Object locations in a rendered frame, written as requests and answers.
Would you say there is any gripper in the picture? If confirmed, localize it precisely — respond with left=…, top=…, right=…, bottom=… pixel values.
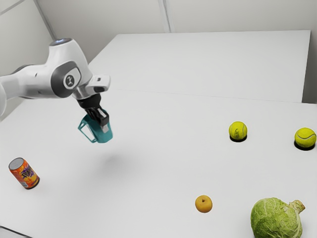
left=76, top=93, right=110, bottom=133

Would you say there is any orange soda can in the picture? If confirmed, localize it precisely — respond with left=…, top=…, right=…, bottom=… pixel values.
left=8, top=157, right=40, bottom=190

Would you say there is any yellow apple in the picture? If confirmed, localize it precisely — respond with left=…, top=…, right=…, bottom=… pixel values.
left=195, top=194, right=213, bottom=214

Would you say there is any teal faceted mug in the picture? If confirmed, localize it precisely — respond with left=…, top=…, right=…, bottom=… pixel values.
left=77, top=109, right=114, bottom=144

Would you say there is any green cabbage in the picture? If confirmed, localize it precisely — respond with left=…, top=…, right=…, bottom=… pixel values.
left=250, top=197, right=306, bottom=238

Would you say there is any yellow tennis ball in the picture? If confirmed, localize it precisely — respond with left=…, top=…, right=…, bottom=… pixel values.
left=294, top=127, right=317, bottom=148
left=228, top=120, right=248, bottom=140

